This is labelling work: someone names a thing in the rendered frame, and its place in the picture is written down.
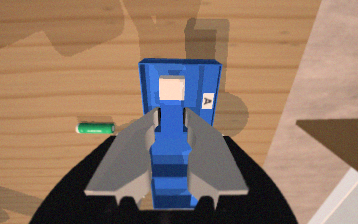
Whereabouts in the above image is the white and blue eraser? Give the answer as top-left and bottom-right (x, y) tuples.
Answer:
(159, 75), (185, 138)

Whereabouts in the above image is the blue rack of bins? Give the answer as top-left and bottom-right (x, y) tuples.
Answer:
(138, 58), (222, 209)

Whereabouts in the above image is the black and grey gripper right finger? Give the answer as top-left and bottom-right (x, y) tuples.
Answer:
(183, 107), (299, 224)

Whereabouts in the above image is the green battery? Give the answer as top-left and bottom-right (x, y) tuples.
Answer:
(76, 123), (115, 134)

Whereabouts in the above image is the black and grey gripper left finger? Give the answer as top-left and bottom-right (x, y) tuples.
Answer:
(28, 107), (161, 224)

